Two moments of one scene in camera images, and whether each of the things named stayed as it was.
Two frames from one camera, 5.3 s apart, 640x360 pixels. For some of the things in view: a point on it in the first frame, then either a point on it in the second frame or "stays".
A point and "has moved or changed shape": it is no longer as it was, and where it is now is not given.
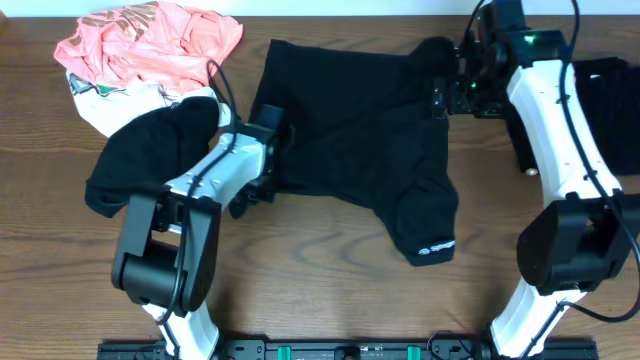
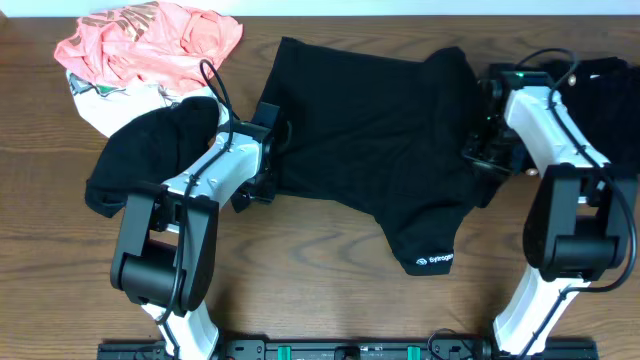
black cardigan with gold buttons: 609,91 stays
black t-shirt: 362,127 has moved or changed shape
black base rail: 349,349 stays
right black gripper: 456,84 → 511,166
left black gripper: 280,153 stays
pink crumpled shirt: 159,43 stays
